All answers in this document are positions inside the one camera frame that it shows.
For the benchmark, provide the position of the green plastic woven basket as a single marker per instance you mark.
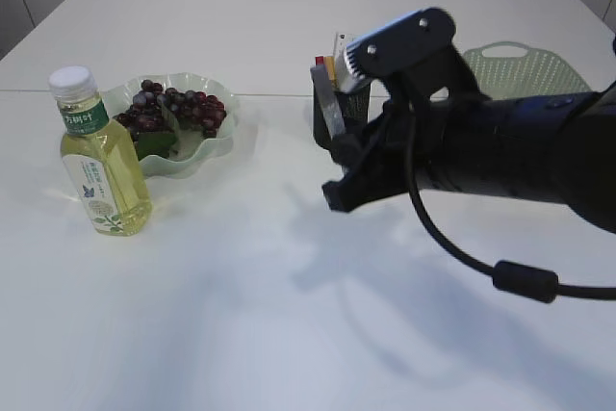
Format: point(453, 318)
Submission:
point(507, 69)

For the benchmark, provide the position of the silver glitter pen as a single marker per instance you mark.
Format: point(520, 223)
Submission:
point(328, 101)

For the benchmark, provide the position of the green wavy glass plate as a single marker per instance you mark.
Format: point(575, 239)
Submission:
point(191, 149)

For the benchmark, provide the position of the gold glitter pen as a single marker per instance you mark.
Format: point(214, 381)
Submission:
point(330, 69)

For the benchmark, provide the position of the purple grape bunch with leaf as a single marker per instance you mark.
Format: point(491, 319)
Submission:
point(159, 117)

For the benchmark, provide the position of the black mesh pen holder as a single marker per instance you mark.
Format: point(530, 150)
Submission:
point(354, 108)

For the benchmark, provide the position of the clear plastic ruler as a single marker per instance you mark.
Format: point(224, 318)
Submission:
point(341, 41)

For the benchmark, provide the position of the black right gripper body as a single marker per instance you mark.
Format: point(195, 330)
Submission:
point(378, 158)

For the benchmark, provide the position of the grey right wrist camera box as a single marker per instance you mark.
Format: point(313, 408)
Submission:
point(413, 57)

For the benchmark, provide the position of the yellow tea bottle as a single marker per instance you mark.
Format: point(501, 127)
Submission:
point(99, 156)

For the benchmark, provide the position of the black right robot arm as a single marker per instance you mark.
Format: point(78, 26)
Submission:
point(548, 148)

